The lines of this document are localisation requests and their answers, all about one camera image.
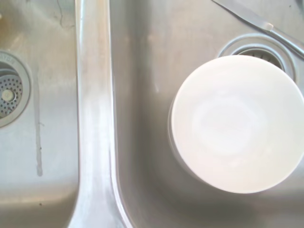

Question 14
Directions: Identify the stainless steel double sink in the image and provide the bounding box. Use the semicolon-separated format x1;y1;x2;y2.
0;0;304;228

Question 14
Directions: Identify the white bowl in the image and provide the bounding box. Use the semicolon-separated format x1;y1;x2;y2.
167;55;304;194

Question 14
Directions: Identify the metal drain flange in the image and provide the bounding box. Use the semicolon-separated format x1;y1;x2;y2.
217;35;298;84

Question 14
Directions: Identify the grey utensil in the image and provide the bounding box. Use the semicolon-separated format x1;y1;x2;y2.
211;0;304;60

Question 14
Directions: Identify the perforated metal drain strainer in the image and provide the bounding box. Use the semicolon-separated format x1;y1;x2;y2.
0;51;32;129

